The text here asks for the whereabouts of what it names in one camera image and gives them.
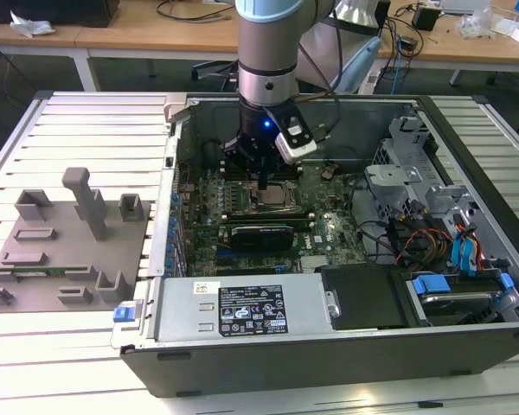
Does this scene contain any silver CPU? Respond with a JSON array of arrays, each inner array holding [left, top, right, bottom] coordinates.
[[259, 188, 292, 209]]

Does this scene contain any metal socket cover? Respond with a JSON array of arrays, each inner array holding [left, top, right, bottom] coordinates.
[[250, 183, 302, 213]]

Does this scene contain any CPU socket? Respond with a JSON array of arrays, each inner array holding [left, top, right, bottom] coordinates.
[[248, 179, 302, 214]]

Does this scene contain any black office chair base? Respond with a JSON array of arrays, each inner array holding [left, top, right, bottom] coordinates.
[[191, 60, 240, 93]]

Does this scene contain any green motherboard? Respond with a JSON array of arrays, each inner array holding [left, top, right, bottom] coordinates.
[[172, 159, 371, 278]]

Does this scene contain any black graphics card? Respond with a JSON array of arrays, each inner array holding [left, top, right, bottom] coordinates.
[[227, 220, 296, 255]]

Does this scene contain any silver metal drive cage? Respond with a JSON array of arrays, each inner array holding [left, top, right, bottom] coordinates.
[[362, 112, 519, 323]]

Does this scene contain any silver chipset heatsink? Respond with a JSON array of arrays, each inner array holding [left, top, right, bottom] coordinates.
[[300, 254, 330, 273]]

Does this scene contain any wooden desk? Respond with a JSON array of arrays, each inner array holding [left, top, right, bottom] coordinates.
[[0, 0, 519, 93]]

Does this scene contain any black tower box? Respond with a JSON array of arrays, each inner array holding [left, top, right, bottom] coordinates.
[[374, 0, 393, 34]]

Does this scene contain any small black box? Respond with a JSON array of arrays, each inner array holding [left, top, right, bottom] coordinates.
[[411, 4, 441, 32]]

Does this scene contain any silver power supply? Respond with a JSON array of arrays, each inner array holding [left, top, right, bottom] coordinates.
[[153, 276, 334, 345]]

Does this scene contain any black plastic shroud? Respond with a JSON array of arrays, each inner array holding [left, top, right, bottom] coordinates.
[[319, 264, 410, 332]]

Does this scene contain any black computer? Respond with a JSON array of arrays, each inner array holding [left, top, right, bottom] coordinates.
[[0, 0, 121, 28]]

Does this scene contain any blue case latch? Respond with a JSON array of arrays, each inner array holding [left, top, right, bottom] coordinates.
[[112, 302, 138, 323]]

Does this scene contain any grey parts rack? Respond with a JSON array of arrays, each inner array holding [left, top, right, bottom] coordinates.
[[0, 166, 153, 315]]

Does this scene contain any clear plastic bag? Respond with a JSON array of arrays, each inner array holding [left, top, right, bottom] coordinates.
[[457, 7, 497, 41]]

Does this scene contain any crumpled white paper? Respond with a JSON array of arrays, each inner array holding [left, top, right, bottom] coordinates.
[[9, 9, 56, 36]]

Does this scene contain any black open PC case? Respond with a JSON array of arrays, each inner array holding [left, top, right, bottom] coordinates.
[[111, 91, 519, 399]]

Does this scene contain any green RAM stick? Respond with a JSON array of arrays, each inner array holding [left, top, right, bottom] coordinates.
[[11, 267, 67, 277]]

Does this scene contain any hard disk in blue carrier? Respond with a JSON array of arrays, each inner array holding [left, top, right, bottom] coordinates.
[[408, 271, 515, 328]]

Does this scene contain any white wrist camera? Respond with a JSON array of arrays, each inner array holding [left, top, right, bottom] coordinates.
[[266, 105, 320, 166]]

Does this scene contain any black wire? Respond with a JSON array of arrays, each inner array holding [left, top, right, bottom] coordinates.
[[348, 170, 401, 265]]

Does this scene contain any blue cable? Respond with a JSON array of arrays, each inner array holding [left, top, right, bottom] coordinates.
[[393, 36, 407, 94]]

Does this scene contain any red wire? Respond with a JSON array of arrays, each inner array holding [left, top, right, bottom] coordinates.
[[395, 228, 453, 265]]

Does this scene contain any yellow wire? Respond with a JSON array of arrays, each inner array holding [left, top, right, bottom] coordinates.
[[430, 235, 450, 261]]

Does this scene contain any blue flat wire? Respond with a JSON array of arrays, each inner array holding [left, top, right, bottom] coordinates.
[[452, 223, 482, 278]]

